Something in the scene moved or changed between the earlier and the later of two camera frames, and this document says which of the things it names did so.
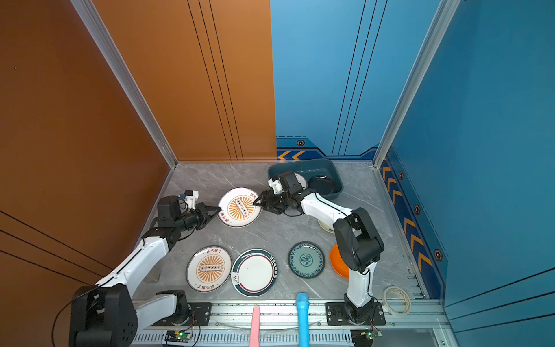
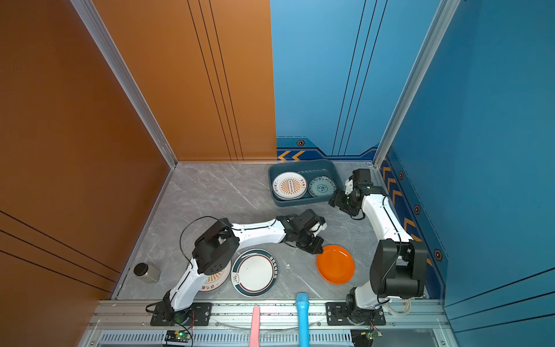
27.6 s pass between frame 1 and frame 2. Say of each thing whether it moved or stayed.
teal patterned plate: moved
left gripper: moved
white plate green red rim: stayed
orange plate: moved
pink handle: stayed
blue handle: stayed
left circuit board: stayed
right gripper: moved
